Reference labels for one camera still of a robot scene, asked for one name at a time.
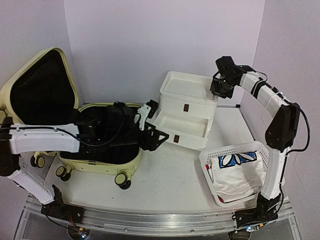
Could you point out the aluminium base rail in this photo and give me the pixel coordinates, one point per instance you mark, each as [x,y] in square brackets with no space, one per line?
[145,224]

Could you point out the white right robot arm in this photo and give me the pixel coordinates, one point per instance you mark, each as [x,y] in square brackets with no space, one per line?
[279,136]

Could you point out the white three-drawer storage cabinet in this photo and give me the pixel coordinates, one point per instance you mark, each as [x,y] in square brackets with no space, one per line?
[186,109]

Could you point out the white printed t-shirt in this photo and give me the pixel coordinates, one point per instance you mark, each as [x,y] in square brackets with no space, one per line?
[237,176]

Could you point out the white plastic mesh basket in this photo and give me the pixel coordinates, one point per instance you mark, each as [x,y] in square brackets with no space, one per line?
[273,161]

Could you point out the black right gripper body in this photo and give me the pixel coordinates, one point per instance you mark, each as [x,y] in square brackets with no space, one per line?
[223,88]

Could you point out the pale green hard-shell suitcase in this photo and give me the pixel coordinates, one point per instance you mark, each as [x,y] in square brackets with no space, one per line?
[43,92]

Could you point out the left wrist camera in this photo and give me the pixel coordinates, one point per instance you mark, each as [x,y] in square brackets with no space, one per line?
[146,111]

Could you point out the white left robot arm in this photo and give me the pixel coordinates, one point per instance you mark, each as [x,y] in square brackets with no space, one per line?
[19,138]

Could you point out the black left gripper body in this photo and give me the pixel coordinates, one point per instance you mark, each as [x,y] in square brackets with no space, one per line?
[121,138]

